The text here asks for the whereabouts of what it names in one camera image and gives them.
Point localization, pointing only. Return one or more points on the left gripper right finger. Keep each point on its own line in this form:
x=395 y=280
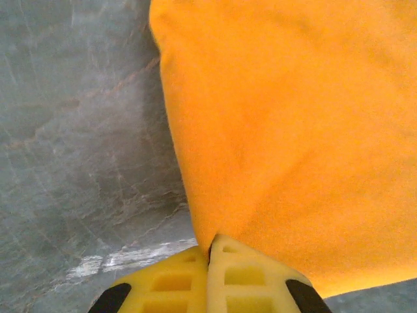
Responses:
x=218 y=293

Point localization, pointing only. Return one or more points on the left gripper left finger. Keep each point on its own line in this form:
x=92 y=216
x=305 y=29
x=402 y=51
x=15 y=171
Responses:
x=195 y=293

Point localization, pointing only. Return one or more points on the orange t-shirt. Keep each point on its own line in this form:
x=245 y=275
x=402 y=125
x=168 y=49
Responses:
x=286 y=130

